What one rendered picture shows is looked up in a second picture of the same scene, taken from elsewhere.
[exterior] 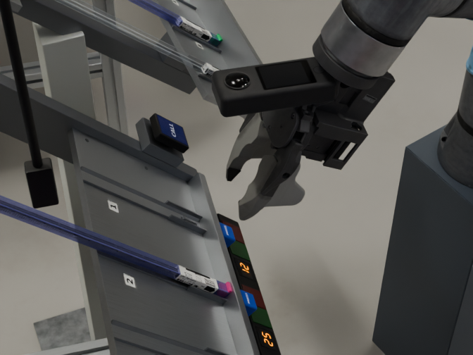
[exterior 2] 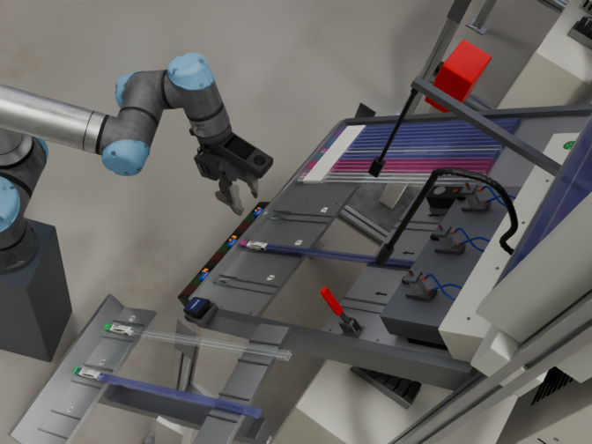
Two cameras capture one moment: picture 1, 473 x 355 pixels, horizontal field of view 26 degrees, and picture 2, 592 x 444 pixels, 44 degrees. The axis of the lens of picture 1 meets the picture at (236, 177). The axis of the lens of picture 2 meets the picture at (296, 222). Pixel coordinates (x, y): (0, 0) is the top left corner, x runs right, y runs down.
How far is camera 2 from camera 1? 1.55 m
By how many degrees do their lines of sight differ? 72
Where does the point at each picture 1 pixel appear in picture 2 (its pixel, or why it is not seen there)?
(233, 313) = (251, 233)
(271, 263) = not seen: outside the picture
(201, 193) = (201, 289)
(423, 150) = (23, 277)
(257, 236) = not seen: outside the picture
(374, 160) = not seen: outside the picture
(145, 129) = (208, 312)
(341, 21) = (223, 114)
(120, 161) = (238, 306)
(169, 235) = (246, 270)
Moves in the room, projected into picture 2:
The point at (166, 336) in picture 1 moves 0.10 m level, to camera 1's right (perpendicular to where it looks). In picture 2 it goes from (300, 223) to (272, 193)
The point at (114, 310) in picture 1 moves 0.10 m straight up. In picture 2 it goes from (321, 227) to (331, 204)
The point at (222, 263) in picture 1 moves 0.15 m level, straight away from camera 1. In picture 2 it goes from (232, 254) to (181, 291)
